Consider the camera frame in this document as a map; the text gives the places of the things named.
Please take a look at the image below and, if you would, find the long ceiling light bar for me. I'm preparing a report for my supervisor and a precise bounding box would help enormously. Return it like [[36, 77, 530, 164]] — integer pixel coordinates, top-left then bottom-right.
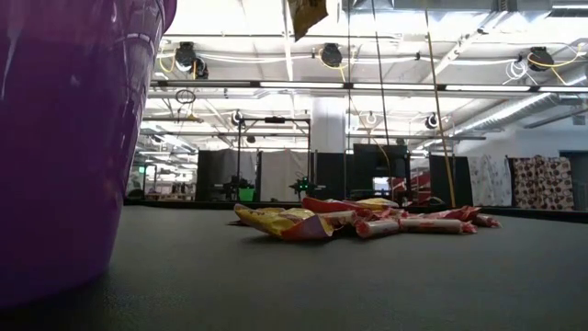
[[150, 80, 588, 93]]

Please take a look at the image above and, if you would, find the black partition panel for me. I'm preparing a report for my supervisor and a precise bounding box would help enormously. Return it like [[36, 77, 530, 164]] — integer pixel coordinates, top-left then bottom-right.
[[429, 154, 470, 208]]

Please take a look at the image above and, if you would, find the white curtain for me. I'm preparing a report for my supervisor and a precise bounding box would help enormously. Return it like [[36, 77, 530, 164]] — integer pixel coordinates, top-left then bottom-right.
[[259, 150, 310, 202]]

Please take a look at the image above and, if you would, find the black screen on stand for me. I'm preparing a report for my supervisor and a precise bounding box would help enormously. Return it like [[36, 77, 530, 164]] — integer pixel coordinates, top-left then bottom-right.
[[352, 143, 412, 206]]

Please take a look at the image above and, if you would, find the black cable loop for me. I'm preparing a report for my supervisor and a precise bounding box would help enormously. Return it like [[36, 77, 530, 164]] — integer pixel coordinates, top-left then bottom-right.
[[174, 88, 198, 106]]

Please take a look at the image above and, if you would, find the grey cabinet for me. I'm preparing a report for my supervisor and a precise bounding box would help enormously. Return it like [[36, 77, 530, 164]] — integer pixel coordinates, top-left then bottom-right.
[[559, 150, 588, 212]]

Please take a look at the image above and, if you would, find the yellow orange cable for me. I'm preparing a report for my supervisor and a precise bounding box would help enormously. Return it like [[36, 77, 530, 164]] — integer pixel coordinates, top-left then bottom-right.
[[423, 7, 458, 209]]

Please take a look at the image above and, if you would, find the black gantry frame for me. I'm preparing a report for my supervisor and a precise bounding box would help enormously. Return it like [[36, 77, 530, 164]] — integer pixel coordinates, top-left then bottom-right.
[[236, 117, 313, 203]]

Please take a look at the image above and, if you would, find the white pillar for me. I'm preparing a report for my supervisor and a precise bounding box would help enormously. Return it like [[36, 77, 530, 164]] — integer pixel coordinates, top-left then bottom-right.
[[311, 96, 348, 155]]

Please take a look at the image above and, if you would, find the black curtain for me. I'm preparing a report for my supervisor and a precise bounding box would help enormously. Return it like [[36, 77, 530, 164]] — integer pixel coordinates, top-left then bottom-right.
[[196, 149, 258, 202]]

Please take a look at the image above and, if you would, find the white floral cloth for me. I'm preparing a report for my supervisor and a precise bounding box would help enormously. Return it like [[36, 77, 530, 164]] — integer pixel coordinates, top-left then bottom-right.
[[467, 154, 514, 208]]

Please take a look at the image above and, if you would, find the red equipment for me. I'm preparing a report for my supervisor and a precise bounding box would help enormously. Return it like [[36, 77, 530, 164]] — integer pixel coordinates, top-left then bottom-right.
[[390, 170, 433, 206]]

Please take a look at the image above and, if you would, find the brown dotted cloth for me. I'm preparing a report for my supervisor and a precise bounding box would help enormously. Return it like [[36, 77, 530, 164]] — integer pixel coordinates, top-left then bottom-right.
[[510, 155, 575, 212]]

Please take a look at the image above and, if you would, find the yellow Sour Patch candy pack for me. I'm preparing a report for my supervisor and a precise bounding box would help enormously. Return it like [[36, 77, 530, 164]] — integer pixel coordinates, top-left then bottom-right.
[[351, 197, 401, 211], [232, 203, 335, 243], [287, 0, 330, 42]]

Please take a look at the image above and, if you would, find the silver ventilation duct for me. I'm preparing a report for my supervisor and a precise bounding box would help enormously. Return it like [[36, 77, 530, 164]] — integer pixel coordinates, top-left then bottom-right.
[[452, 75, 588, 139]]

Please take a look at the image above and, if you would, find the thin black hanging cable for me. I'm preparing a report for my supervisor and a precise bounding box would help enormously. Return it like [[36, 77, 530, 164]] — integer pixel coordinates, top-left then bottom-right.
[[345, 0, 354, 153]]

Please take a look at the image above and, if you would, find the black robot with green light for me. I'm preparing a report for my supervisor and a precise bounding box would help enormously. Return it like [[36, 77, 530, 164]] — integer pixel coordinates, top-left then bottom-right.
[[288, 174, 328, 203]]

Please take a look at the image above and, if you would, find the purple plastic bucket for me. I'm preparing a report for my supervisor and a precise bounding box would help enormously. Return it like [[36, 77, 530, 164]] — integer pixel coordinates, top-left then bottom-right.
[[0, 0, 178, 309]]

